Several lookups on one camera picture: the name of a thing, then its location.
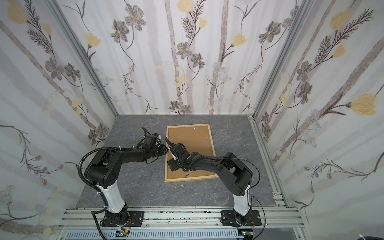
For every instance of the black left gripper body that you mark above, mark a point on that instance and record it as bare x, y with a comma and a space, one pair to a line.
157, 152

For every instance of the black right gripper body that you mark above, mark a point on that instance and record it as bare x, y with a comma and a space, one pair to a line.
176, 151

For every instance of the brown wooden backing board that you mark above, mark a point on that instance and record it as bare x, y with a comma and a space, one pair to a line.
198, 141

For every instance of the light wooden picture frame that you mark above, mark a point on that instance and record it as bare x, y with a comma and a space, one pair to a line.
166, 174

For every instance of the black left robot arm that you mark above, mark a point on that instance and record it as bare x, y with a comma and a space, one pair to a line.
103, 171

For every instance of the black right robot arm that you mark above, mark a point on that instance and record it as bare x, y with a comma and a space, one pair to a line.
234, 174

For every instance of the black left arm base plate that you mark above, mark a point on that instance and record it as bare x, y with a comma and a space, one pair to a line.
136, 218

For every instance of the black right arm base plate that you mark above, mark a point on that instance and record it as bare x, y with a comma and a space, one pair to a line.
234, 219

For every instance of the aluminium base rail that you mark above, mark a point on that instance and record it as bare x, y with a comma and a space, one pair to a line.
278, 223

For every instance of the white slotted cable duct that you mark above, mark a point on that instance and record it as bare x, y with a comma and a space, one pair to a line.
174, 234

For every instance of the aluminium corner post left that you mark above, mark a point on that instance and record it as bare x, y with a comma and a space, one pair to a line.
81, 53

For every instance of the aluminium corner post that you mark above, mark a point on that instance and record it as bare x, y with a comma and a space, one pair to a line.
283, 55
81, 53

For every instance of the aluminium corner post right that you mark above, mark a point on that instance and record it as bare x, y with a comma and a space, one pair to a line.
283, 55

